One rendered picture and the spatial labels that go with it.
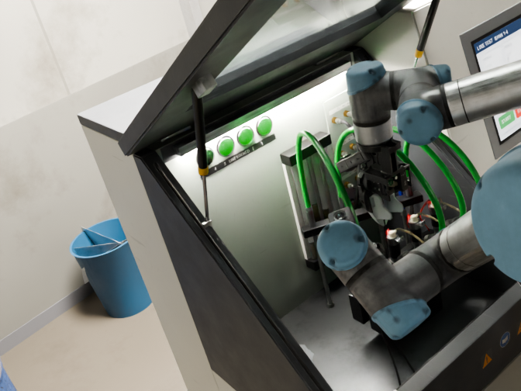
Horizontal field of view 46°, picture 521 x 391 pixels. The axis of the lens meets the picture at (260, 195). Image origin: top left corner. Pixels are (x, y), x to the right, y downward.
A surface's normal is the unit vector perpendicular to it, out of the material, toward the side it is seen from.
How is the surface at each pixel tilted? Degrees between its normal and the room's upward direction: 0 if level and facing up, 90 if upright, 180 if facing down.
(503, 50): 76
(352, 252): 45
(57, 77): 90
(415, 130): 90
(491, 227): 82
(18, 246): 90
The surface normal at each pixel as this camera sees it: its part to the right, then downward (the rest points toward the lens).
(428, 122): -0.24, 0.51
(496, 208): -0.84, 0.32
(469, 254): -0.55, 0.69
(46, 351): -0.23, -0.85
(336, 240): -0.29, -0.24
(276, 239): 0.60, 0.26
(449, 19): 0.53, 0.04
